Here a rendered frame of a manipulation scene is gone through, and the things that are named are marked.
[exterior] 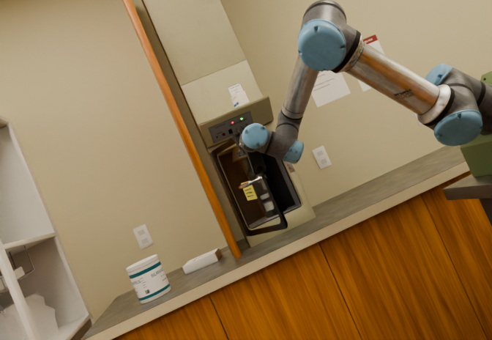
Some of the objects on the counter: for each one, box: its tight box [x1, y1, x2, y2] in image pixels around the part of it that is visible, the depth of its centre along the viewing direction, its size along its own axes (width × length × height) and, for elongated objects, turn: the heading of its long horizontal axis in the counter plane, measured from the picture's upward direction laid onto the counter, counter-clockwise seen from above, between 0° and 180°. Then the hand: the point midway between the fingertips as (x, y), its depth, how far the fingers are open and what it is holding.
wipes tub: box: [126, 254, 171, 304], centre depth 174 cm, size 13×13×15 cm
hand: (246, 152), depth 166 cm, fingers closed
